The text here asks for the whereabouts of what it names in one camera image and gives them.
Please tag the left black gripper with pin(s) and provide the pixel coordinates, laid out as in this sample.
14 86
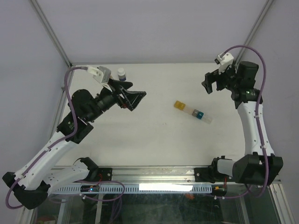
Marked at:
131 98

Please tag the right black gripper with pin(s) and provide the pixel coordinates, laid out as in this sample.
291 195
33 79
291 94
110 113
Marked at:
211 77

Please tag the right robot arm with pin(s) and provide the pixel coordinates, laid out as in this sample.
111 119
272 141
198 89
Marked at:
259 165

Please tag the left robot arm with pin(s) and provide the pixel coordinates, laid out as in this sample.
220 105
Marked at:
32 184

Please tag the white cap pill bottle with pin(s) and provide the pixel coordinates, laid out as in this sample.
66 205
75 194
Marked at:
121 74

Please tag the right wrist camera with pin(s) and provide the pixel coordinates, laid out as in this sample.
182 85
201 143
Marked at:
224 60

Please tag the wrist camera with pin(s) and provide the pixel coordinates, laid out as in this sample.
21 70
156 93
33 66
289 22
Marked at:
224 60
100 74

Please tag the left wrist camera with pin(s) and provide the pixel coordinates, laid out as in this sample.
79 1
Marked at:
100 74

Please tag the left black mount plate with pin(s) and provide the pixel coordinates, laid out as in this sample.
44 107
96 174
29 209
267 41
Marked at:
99 174

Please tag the black mount plate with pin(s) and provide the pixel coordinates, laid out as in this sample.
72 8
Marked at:
206 174
99 174

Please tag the right black mount plate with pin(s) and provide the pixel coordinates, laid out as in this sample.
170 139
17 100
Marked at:
206 174

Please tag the white slotted cable duct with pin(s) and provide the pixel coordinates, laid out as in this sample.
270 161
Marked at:
142 188

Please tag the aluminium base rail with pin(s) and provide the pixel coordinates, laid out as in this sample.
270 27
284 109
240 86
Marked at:
153 174

